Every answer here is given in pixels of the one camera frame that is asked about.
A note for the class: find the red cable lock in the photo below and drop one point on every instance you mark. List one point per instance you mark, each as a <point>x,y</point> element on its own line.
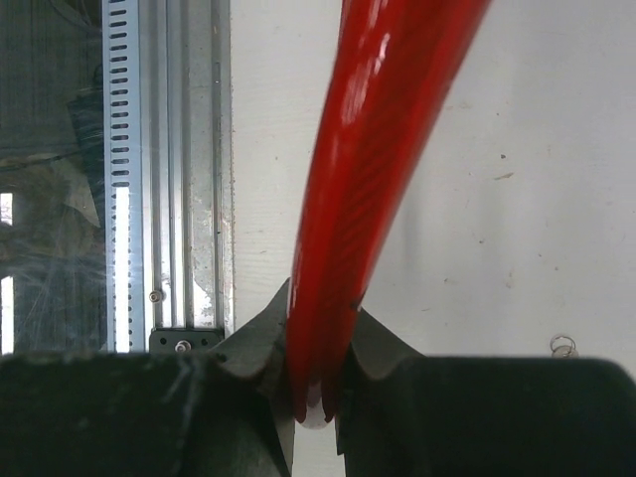
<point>394,66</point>

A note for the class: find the silver key of large padlock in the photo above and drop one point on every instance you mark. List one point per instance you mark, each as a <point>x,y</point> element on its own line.
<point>563,346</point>

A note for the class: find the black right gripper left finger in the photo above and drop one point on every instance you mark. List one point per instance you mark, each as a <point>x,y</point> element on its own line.
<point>222,412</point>

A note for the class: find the aluminium mounting rail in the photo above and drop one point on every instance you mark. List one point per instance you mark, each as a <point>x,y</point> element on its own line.
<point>187,164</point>

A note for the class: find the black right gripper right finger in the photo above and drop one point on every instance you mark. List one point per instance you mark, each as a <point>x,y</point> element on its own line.
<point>406,414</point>

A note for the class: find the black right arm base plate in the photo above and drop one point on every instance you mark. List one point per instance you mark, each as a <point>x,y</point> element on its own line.
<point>181,340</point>

